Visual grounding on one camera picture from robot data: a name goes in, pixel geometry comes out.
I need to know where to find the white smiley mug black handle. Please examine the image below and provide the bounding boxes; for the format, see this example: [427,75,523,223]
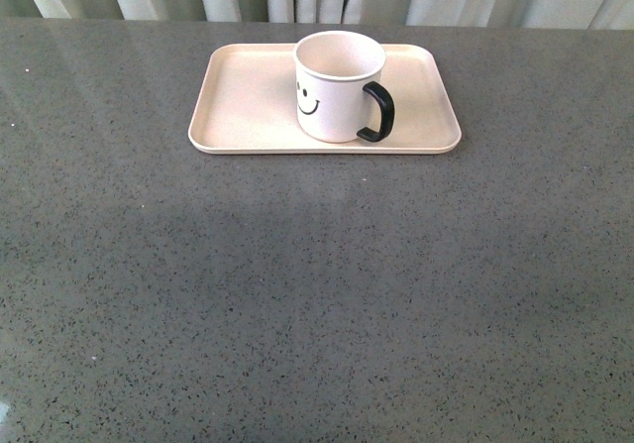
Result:
[293,31,395,143]

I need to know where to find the cream rectangular plastic tray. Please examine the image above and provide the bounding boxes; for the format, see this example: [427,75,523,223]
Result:
[188,44,462,155]

